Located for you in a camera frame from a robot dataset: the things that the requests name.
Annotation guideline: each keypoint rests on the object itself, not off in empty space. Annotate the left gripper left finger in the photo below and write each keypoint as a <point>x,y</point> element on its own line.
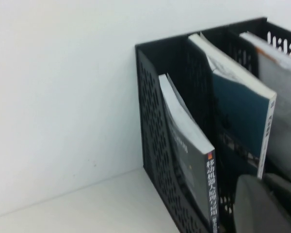
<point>252,208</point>

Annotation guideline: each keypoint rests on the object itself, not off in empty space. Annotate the black perforated plastic book stand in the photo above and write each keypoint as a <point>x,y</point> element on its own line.
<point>150,121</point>

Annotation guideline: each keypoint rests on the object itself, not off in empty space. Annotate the teal book with white spine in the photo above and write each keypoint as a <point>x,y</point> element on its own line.
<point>240,109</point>

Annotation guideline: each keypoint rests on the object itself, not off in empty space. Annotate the dark blue mobile robot book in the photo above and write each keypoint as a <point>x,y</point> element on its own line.
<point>184,121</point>

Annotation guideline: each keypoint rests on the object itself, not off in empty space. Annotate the white orange ROS2 book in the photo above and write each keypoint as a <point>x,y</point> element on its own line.
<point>281,97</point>

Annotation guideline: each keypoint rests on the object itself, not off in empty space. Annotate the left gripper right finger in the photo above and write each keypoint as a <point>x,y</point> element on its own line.
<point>286,194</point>

